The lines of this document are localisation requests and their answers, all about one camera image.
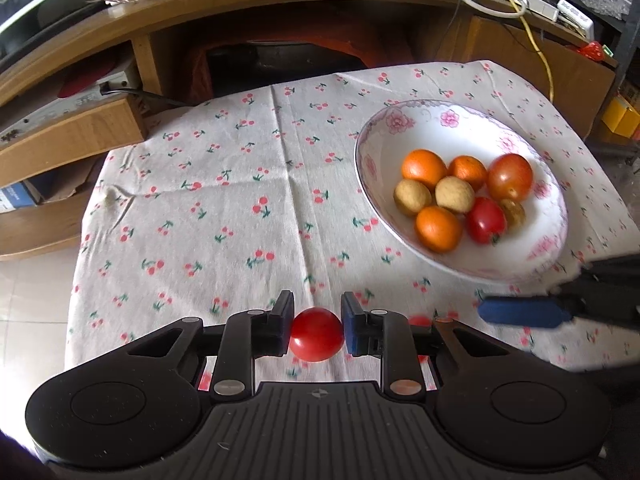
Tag red cherry tomato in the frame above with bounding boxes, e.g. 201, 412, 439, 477
290, 307, 344, 362
465, 196, 508, 245
409, 314, 432, 327

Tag small mandarin orange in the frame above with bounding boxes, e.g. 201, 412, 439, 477
414, 206, 463, 254
448, 155, 487, 192

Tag tan longan fruit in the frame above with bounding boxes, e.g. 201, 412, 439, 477
499, 198, 526, 231
394, 179, 433, 217
434, 176, 475, 214

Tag large red tomato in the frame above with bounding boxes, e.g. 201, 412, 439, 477
486, 153, 534, 202

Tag oval orange kumquat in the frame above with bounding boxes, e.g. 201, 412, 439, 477
400, 150, 448, 191

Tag cherry print tablecloth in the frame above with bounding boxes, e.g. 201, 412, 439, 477
65, 61, 639, 367

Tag yellow box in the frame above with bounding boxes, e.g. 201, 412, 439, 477
602, 96, 640, 139

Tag white floral porcelain bowl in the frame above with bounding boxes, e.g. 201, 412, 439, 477
355, 101, 568, 282

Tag red plastic item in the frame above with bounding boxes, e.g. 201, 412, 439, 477
576, 41, 605, 63

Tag black metal shelf rack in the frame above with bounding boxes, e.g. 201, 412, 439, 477
534, 0, 640, 91

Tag white adapter box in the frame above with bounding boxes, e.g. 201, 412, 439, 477
556, 0, 594, 42

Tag wooden TV cabinet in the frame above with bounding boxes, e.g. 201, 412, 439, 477
0, 0, 618, 261

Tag yellow cable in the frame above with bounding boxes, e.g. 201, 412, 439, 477
454, 0, 557, 104

